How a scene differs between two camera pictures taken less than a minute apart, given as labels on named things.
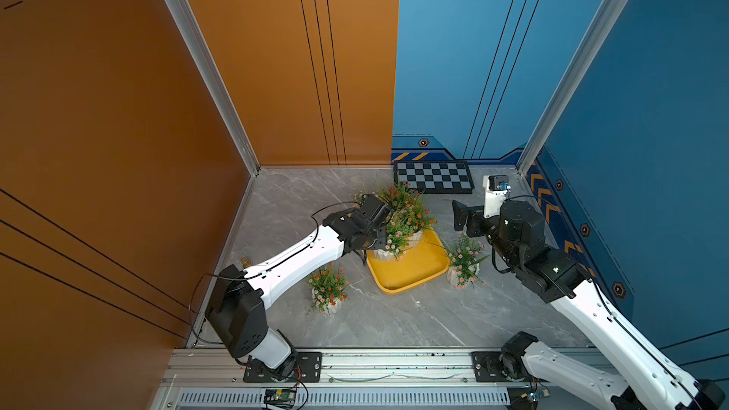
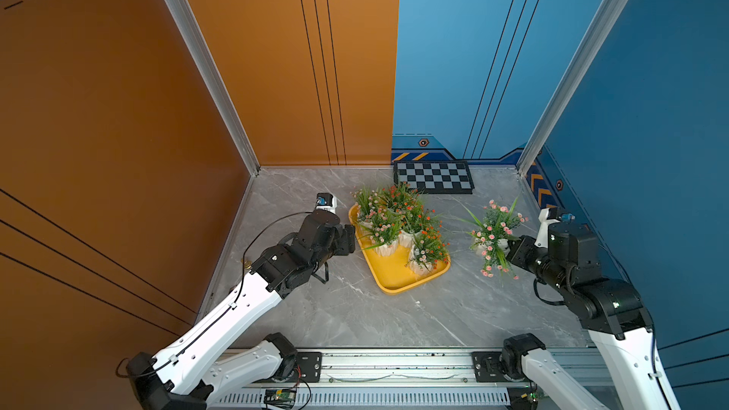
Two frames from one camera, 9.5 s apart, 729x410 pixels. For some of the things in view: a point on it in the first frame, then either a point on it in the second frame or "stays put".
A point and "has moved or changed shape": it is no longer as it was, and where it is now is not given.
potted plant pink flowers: (464, 260) has moved or changed shape
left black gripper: (382, 225) to (345, 237)
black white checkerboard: (436, 177) stays put
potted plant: (328, 288) to (427, 251)
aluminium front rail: (439, 379) stays put
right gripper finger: (475, 214) to (521, 251)
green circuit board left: (280, 398) stays put
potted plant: (407, 212) stays put
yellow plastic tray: (416, 265) stays put
